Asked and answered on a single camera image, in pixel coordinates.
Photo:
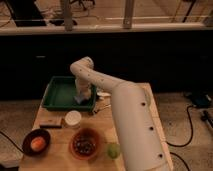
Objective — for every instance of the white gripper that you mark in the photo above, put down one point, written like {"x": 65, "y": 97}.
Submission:
{"x": 83, "y": 89}

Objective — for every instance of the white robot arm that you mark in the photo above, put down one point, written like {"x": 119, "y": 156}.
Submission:
{"x": 139, "y": 140}

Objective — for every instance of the green plastic tray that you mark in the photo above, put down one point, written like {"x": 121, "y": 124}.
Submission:
{"x": 60, "y": 95}

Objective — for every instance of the grey cloth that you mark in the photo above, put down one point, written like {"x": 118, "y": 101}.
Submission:
{"x": 80, "y": 99}

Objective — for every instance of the metal spoon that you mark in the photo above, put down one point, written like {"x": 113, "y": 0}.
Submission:
{"x": 100, "y": 109}

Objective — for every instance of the small wooden block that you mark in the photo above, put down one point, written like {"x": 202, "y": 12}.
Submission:
{"x": 51, "y": 123}

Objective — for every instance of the brown bowl with beans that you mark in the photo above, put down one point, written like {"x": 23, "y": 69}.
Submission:
{"x": 85, "y": 144}

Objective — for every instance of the orange fruit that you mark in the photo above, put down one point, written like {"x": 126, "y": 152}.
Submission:
{"x": 37, "y": 144}

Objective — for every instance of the wooden railing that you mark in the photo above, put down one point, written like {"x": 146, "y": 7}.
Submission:
{"x": 25, "y": 17}

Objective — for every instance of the dark brown bowl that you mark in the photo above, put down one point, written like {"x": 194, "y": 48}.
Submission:
{"x": 26, "y": 146}

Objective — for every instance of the white handled utensil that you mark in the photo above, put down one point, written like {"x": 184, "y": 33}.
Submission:
{"x": 103, "y": 94}

